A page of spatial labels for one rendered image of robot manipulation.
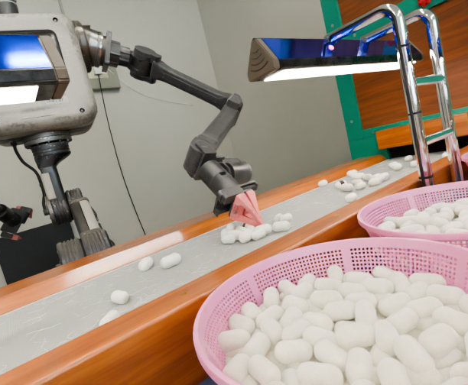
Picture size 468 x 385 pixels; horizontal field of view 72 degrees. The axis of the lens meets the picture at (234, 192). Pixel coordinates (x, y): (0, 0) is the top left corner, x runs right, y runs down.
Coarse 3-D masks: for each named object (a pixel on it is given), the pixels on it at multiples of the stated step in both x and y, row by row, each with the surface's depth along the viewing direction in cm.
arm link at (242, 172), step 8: (200, 144) 76; (208, 144) 77; (208, 152) 74; (200, 160) 75; (208, 160) 76; (216, 160) 78; (224, 160) 79; (232, 160) 80; (240, 160) 82; (232, 168) 76; (240, 168) 77; (248, 168) 78; (192, 176) 78; (232, 176) 76; (240, 176) 77; (248, 176) 79
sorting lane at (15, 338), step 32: (320, 192) 92; (160, 256) 67; (192, 256) 61; (224, 256) 56; (96, 288) 56; (128, 288) 52; (160, 288) 48; (0, 320) 52; (32, 320) 48; (64, 320) 45; (96, 320) 42; (0, 352) 40; (32, 352) 38
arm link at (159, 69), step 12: (144, 48) 115; (144, 60) 113; (156, 60) 114; (132, 72) 116; (156, 72) 115; (168, 72) 114; (180, 84) 115; (192, 84) 114; (204, 84) 116; (204, 96) 115; (216, 96) 114; (228, 96) 113; (240, 108) 108
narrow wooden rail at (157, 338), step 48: (384, 192) 62; (288, 240) 48; (336, 240) 50; (192, 288) 38; (96, 336) 32; (144, 336) 32; (192, 336) 35; (0, 384) 28; (48, 384) 27; (96, 384) 29; (144, 384) 32; (192, 384) 35
